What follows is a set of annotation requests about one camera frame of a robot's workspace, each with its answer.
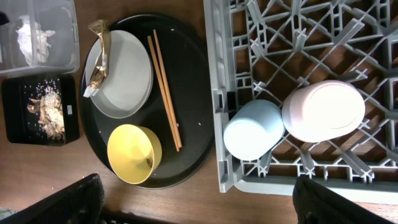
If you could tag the gold foil wrapper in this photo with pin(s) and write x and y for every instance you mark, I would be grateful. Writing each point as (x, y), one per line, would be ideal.
(101, 71)

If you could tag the clear plastic bin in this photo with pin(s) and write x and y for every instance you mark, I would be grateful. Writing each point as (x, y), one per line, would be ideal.
(57, 15)

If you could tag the white napkin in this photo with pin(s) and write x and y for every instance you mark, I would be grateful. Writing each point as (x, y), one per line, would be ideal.
(34, 43)

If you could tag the grey plate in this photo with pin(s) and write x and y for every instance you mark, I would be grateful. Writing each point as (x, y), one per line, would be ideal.
(130, 79)

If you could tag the yellow bowl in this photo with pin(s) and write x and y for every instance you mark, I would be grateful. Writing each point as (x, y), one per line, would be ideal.
(134, 153)

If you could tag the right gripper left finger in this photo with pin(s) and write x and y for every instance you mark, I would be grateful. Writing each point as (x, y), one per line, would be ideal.
(81, 202)

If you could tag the pink cup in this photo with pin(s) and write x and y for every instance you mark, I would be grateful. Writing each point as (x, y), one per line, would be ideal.
(323, 111)

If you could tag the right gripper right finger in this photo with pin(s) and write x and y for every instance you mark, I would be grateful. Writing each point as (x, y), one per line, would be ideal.
(316, 204)

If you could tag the food scraps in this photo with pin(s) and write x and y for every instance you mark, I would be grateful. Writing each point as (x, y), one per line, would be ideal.
(45, 102)

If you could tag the blue cup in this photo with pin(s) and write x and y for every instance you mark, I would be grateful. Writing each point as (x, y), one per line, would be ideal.
(254, 130)

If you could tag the black rectangular tray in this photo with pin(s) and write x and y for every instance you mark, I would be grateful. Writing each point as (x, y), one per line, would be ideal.
(20, 123)

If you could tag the grey dishwasher rack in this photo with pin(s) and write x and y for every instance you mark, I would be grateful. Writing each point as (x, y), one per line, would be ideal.
(268, 49)

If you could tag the wooden chopstick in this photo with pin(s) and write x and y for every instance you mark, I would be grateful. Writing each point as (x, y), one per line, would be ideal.
(162, 90)
(167, 93)

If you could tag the round black tray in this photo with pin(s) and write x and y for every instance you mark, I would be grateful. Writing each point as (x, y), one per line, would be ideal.
(186, 66)

